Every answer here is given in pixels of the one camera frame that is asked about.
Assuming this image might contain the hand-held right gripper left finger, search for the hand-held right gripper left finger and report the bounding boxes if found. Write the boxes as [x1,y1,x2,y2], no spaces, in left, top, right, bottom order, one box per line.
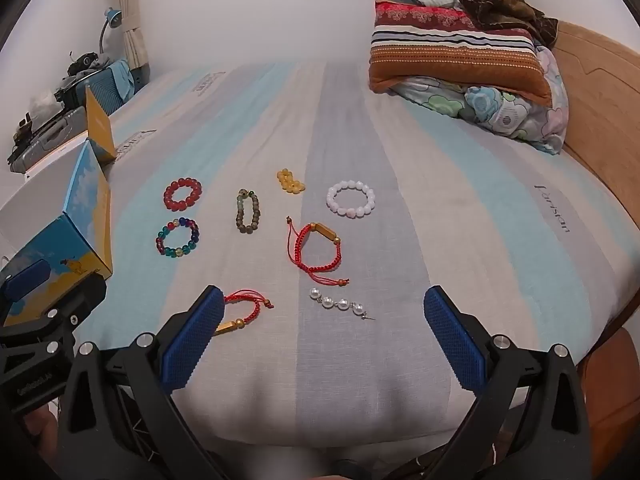
[55,285,224,480]

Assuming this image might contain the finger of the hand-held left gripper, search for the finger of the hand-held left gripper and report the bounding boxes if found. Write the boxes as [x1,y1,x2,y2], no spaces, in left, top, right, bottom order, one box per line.
[0,260,52,331]
[0,276,108,413]

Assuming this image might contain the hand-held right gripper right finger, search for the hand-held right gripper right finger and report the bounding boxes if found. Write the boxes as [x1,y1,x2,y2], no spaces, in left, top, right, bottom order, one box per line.
[424,285,593,480]

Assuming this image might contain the red cord bracelet gold tube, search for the red cord bracelet gold tube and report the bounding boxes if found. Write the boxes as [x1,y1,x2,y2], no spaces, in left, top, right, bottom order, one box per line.
[212,290,275,337]
[286,216,351,287]

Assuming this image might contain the white cardboard box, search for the white cardboard box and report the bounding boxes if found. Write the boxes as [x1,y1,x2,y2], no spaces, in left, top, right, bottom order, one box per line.
[0,85,118,328]

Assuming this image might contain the multicolour glass bead bracelet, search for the multicolour glass bead bracelet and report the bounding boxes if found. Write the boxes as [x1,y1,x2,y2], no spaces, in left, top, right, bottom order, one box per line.
[156,217,200,260]

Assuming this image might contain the red bead bracelet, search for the red bead bracelet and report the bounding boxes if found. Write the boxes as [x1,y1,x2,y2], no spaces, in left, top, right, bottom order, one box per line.
[163,176,203,211]

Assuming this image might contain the yellow bead bracelet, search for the yellow bead bracelet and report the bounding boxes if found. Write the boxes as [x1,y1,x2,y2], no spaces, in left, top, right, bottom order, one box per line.
[276,167,306,195]

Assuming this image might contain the person's left hand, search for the person's left hand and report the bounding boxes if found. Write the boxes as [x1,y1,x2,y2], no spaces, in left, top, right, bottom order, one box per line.
[22,402,58,441]

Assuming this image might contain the striped bed sheet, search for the striped bed sheet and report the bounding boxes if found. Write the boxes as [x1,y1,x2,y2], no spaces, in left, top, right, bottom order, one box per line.
[75,60,640,466]

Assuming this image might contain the pearl bead strand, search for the pearl bead strand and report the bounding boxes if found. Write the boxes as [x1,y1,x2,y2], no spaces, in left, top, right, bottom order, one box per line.
[309,287,376,323]

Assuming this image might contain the grey suitcase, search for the grey suitcase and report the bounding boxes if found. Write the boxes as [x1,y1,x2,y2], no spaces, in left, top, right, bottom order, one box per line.
[7,105,89,172]

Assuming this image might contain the blue suitcase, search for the blue suitcase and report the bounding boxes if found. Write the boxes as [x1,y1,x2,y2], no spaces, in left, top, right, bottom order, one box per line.
[75,60,137,117]

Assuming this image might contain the black clutter pile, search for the black clutter pile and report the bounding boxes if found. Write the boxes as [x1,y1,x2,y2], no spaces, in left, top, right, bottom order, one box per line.
[54,51,112,106]

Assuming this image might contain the light blue cloth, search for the light blue cloth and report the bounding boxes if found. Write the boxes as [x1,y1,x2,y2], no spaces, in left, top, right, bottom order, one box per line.
[112,59,137,102]

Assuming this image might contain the floral pillow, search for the floral pillow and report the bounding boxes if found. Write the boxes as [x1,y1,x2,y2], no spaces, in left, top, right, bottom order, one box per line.
[390,45,569,156]

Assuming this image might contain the wooden headboard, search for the wooden headboard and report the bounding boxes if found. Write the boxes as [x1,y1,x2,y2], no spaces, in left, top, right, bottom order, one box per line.
[550,20,640,281]

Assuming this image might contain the blue desk lamp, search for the blue desk lamp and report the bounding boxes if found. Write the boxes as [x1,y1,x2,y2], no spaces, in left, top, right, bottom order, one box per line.
[99,6,124,56]

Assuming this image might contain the beige curtain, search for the beige curtain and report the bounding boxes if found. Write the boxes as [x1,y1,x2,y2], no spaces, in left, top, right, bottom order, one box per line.
[112,0,152,68]

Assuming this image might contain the striped red brown pillow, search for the striped red brown pillow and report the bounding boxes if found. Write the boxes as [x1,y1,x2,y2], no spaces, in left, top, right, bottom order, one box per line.
[369,0,553,106]

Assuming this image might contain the brown green wooden bead bracelet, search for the brown green wooden bead bracelet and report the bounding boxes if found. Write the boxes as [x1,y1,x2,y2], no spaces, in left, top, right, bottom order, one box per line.
[235,189,261,231]

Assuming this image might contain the wooden bed frame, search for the wooden bed frame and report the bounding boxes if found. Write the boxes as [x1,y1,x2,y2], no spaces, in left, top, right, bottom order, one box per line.
[575,325,640,463]

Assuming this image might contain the pale pink bead bracelet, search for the pale pink bead bracelet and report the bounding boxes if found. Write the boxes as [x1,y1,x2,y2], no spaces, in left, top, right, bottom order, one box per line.
[326,180,376,219]

